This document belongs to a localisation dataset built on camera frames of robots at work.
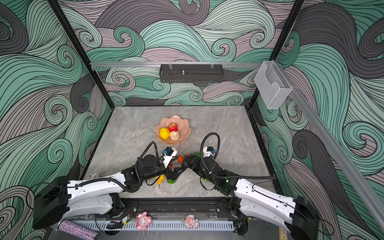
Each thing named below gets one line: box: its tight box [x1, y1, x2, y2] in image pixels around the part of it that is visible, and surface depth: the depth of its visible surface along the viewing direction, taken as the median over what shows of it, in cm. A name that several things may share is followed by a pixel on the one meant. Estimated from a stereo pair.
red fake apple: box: [168, 122, 178, 133], surface depth 102 cm
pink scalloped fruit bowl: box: [155, 115, 192, 132], surface depth 108 cm
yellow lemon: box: [159, 127, 170, 140], surface depth 99 cm
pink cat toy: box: [136, 211, 152, 231], surface depth 69 cm
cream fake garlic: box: [169, 131, 180, 141], surface depth 97 cm
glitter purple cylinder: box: [58, 219, 99, 240], surface depth 66 cm
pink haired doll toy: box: [185, 214, 199, 230], surface depth 69 cm
